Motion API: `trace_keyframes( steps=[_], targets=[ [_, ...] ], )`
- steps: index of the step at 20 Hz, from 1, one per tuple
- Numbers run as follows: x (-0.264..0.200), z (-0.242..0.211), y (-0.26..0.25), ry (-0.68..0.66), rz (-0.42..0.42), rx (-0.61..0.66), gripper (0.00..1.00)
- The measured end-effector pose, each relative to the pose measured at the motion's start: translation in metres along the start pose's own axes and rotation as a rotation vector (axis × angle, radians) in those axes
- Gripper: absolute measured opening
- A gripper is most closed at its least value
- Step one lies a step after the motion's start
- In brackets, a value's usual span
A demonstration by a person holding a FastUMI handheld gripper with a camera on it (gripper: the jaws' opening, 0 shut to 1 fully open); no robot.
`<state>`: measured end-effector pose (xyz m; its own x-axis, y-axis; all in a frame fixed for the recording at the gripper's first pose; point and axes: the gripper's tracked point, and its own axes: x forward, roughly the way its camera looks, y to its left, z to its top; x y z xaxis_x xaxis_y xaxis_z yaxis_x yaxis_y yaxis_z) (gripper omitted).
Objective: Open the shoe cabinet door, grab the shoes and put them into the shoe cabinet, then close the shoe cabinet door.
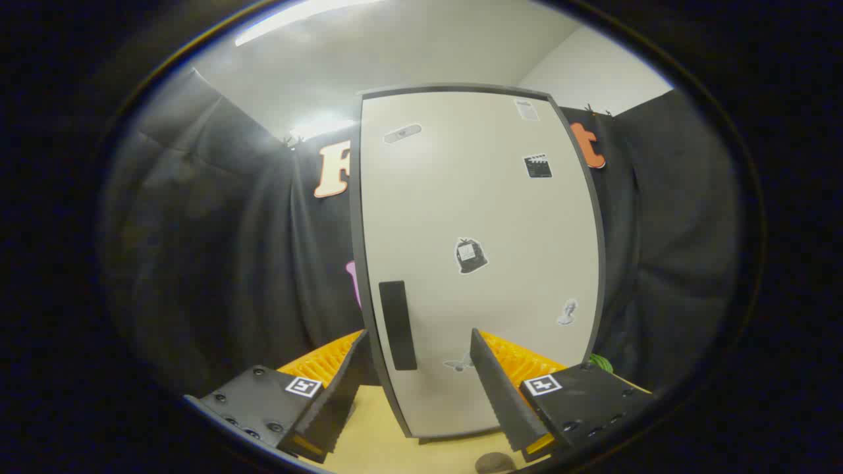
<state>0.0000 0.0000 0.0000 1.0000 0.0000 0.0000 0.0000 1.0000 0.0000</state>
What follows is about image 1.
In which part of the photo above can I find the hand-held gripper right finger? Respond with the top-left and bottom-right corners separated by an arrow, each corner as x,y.
469,327 -> 654,463

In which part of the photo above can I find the brown fuzzy shoe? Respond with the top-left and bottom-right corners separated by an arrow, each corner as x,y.
476,453 -> 518,474

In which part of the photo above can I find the grey shoe cabinet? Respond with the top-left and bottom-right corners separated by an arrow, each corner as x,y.
348,82 -> 608,445

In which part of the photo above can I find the white shoe cabinet door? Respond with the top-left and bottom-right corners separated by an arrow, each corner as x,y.
359,87 -> 601,438

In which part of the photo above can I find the black door handle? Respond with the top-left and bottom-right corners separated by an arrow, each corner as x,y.
379,280 -> 418,371

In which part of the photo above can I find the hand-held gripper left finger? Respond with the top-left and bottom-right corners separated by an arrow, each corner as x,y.
188,329 -> 371,463

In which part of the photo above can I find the black backdrop cloth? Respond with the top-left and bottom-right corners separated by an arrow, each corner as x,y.
102,69 -> 742,396

